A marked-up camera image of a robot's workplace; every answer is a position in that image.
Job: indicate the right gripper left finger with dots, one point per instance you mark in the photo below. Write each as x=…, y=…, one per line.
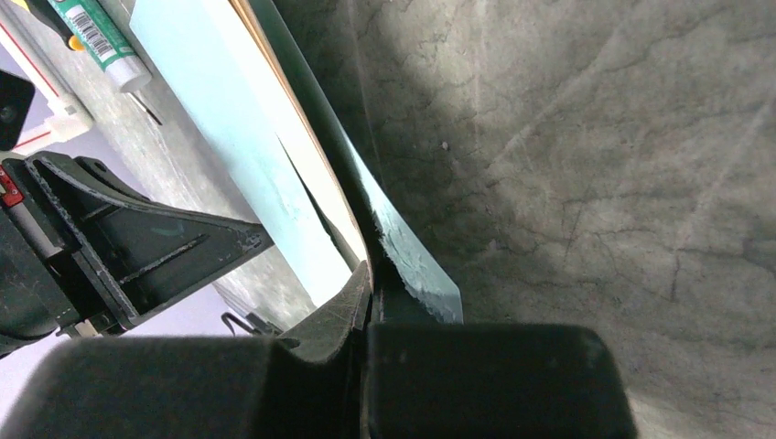
x=304, y=383

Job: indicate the light blue envelope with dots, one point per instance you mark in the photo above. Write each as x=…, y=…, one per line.
x=190, y=55

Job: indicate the black handled small screwdriver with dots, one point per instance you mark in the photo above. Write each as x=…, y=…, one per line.
x=43, y=12

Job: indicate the green white glue stick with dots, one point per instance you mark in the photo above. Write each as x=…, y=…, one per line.
x=103, y=40

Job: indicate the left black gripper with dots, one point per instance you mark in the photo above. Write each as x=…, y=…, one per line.
x=78, y=244

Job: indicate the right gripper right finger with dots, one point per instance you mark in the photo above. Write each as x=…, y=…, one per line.
x=426, y=379

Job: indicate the white pvc pipe frame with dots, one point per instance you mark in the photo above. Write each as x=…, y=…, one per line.
x=58, y=115

